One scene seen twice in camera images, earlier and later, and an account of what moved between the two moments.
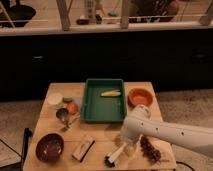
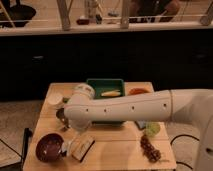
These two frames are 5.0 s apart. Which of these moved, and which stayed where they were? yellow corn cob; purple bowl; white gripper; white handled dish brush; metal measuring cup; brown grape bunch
Moved: white handled dish brush; white gripper
Stayed: metal measuring cup; purple bowl; brown grape bunch; yellow corn cob
